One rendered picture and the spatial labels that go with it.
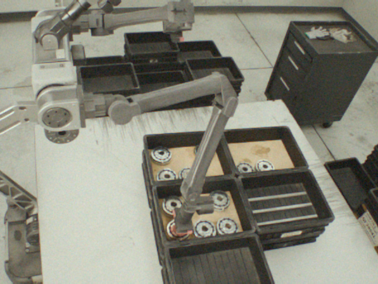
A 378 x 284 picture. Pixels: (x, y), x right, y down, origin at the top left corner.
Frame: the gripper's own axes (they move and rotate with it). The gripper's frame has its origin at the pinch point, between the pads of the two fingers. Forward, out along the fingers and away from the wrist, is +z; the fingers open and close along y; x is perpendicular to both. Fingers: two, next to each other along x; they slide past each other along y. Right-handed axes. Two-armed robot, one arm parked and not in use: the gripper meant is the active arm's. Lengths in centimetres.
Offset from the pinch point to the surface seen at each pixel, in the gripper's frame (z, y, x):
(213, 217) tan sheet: 3.7, 5.8, -18.1
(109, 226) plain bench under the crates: 20.8, 11.8, 27.2
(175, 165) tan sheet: 7.3, 36.9, -5.5
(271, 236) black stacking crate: -0.7, -7.5, -41.8
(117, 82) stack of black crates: 51, 139, 13
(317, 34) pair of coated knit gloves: 1, 152, -137
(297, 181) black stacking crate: 0, 20, -66
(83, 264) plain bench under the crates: 20.3, -6.0, 39.7
